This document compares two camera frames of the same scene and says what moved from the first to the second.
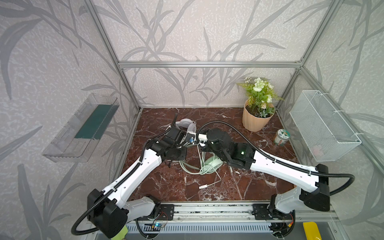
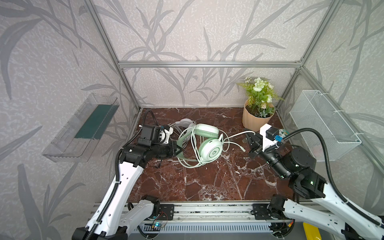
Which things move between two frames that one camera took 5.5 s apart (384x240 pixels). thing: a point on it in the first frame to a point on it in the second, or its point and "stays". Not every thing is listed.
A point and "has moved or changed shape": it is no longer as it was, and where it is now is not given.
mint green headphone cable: x=206 y=186 to x=228 y=143
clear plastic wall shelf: x=80 y=138 stays
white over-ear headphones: x=191 y=125 stays
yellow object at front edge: x=312 y=231 stays
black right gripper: x=207 y=137 to x=256 y=148
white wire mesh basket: x=328 y=136 stays
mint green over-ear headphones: x=211 y=164 has moved or changed shape
